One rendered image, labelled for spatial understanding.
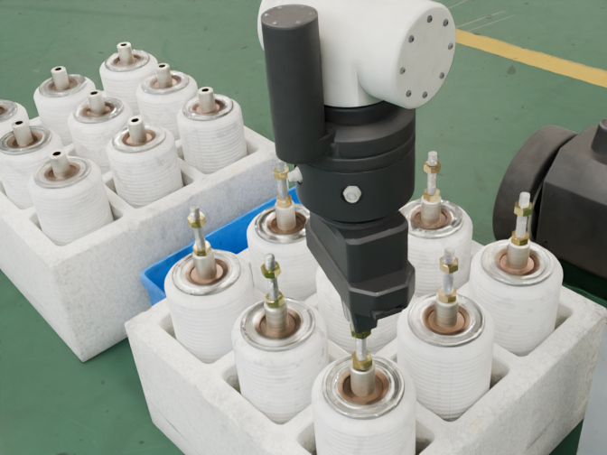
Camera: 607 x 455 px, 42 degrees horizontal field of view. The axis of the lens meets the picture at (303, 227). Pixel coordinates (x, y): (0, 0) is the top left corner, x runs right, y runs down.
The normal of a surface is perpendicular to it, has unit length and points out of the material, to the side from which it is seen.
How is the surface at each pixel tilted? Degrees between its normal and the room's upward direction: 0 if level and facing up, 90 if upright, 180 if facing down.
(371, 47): 64
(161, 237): 90
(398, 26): 37
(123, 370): 0
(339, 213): 90
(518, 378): 0
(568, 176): 45
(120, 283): 90
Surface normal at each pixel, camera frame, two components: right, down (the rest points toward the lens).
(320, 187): -0.57, 0.53
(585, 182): -0.55, -0.22
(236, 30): -0.07, -0.80
